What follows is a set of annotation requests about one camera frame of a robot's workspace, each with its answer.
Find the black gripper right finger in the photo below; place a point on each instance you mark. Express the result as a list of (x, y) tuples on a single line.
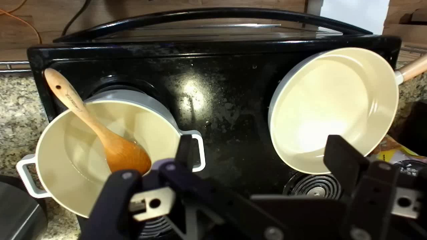
[(383, 202)]

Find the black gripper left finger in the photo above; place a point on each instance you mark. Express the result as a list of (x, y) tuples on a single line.
[(135, 207)]

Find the wooden cooking spoon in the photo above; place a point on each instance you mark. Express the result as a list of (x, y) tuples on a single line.
[(120, 152)]

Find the yellow black snack bag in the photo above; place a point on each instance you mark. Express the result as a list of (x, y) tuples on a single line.
[(392, 151)]

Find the cream frying pan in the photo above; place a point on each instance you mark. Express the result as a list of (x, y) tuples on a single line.
[(351, 92)]

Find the black electric stove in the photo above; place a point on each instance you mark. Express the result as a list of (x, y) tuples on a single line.
[(208, 70)]

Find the white two-handled pot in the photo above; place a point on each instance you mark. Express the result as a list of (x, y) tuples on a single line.
[(79, 148)]

